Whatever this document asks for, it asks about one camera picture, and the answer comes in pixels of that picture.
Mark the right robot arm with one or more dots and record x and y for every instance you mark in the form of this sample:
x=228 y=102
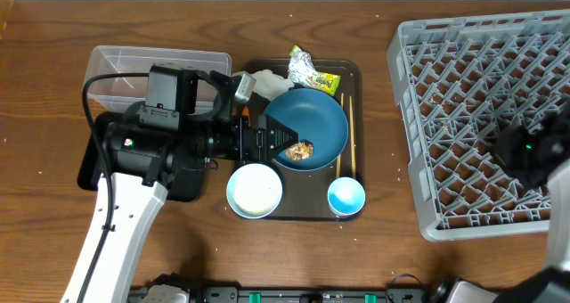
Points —
x=552 y=283

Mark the light blue cup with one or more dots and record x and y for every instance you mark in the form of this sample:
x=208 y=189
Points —
x=346 y=196

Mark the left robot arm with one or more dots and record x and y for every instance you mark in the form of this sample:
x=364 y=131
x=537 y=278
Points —
x=178 y=100

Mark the clear plastic bin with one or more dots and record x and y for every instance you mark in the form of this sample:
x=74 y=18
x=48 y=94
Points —
x=118 y=94

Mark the light blue rice plate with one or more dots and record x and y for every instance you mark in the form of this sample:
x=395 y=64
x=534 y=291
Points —
x=254 y=191

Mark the brown food scrap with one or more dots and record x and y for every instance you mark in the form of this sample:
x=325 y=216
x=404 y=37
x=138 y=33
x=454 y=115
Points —
x=300 y=151

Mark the black plastic tray bin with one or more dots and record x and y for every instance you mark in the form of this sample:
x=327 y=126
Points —
x=153 y=155

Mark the dark brown serving tray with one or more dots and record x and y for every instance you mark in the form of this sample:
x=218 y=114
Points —
x=304 y=195

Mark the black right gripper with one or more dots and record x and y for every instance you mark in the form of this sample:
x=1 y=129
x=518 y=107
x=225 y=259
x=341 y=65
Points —
x=501 y=148

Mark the grey dishwasher rack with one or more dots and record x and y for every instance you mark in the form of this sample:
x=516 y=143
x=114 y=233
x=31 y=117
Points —
x=458 y=83

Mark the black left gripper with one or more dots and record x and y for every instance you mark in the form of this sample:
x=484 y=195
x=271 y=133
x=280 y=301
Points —
x=261 y=151

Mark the right wooden chopstick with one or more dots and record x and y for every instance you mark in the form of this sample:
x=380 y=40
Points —
x=352 y=138

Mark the foil snack wrapper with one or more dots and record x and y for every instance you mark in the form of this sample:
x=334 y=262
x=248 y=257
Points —
x=301 y=71

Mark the crumpled white napkin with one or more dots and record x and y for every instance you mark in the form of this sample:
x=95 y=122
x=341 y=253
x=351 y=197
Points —
x=269 y=85

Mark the orange carrot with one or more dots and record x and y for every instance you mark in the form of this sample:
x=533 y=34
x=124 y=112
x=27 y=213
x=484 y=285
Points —
x=245 y=116

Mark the large blue bowl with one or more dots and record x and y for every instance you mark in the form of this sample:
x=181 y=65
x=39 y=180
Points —
x=318 y=119

